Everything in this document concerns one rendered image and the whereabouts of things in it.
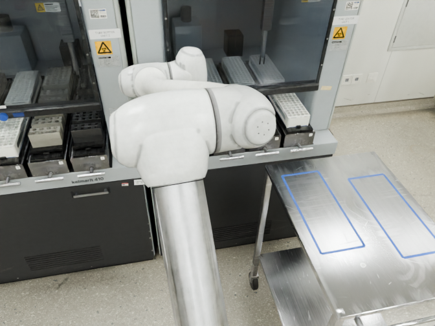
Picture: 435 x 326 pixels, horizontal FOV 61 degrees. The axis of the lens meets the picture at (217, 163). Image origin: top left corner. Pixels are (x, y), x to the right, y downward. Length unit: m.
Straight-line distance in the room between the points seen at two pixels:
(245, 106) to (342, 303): 0.62
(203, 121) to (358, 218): 0.75
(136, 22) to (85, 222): 0.89
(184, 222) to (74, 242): 1.23
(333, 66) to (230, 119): 0.96
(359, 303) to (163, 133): 0.70
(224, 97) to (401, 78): 2.81
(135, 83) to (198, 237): 0.65
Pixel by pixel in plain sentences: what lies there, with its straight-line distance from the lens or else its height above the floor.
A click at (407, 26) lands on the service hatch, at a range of 3.19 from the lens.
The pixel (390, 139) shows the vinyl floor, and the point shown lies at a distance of 3.19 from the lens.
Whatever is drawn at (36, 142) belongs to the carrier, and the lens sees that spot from 1.56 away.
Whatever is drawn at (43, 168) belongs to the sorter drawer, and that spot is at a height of 0.78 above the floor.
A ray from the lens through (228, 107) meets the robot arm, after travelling 0.68.
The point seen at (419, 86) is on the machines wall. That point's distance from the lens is 3.59.
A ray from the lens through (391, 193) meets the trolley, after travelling 1.41.
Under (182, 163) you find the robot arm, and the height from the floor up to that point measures 1.29.
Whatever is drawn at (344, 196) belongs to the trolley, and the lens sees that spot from 1.33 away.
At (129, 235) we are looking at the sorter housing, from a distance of 1.83.
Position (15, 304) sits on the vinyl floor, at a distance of 2.16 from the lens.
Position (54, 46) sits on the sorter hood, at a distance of 1.35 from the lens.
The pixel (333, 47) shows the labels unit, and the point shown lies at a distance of 1.55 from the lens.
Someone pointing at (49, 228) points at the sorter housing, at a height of 0.44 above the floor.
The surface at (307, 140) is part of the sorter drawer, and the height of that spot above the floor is 0.77.
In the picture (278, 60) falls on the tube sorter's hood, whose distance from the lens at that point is 1.46.
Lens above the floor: 1.72
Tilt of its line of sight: 41 degrees down
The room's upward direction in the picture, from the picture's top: 2 degrees clockwise
